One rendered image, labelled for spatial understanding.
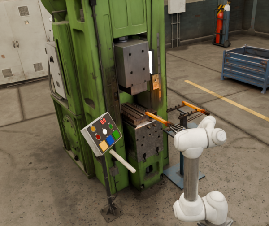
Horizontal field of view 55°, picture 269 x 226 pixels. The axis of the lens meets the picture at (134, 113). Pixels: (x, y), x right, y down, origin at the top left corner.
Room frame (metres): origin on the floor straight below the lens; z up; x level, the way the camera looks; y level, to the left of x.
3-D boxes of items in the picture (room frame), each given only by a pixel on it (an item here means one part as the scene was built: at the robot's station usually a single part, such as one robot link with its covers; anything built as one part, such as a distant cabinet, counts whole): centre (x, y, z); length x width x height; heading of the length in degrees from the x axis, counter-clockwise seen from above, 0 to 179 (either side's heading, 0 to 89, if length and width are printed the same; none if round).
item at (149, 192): (2.43, -0.09, 0.01); 0.58 x 0.39 x 0.01; 123
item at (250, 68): (5.58, -2.78, 0.36); 1.20 x 0.80 x 0.72; 29
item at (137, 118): (2.65, 0.04, 0.96); 0.42 x 0.20 x 0.09; 33
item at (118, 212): (2.10, 0.36, 0.05); 0.22 x 0.22 x 0.09; 33
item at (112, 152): (2.21, 0.17, 0.62); 0.44 x 0.05 x 0.05; 33
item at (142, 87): (2.65, 0.04, 1.32); 0.42 x 0.20 x 0.10; 33
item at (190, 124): (2.62, -0.56, 0.69); 0.40 x 0.30 x 0.02; 120
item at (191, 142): (1.38, -0.33, 1.06); 0.22 x 0.16 x 0.77; 91
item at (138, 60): (2.67, 0.01, 1.56); 0.42 x 0.39 x 0.40; 33
